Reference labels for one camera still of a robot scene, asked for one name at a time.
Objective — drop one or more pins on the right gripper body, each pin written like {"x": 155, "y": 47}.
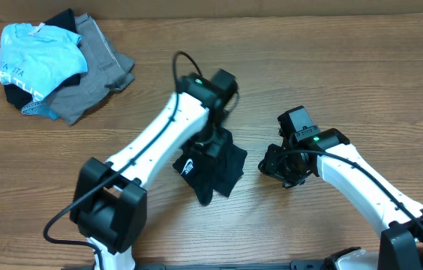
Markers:
{"x": 275, "y": 165}

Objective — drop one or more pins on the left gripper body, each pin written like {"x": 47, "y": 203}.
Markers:
{"x": 210, "y": 139}

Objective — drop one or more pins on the grey folded garment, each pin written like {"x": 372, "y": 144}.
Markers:
{"x": 108, "y": 71}

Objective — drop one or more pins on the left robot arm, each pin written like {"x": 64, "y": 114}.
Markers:
{"x": 110, "y": 200}

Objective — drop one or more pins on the light blue folded t-shirt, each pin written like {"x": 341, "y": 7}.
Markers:
{"x": 39, "y": 59}

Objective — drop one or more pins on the black folded garment in pile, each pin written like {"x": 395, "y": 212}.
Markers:
{"x": 19, "y": 98}

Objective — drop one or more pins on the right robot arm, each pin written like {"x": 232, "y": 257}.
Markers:
{"x": 395, "y": 218}

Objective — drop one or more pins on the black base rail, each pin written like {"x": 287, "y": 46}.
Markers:
{"x": 293, "y": 265}

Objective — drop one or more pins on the dark navy t-shirt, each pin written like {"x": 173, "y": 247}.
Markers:
{"x": 207, "y": 174}

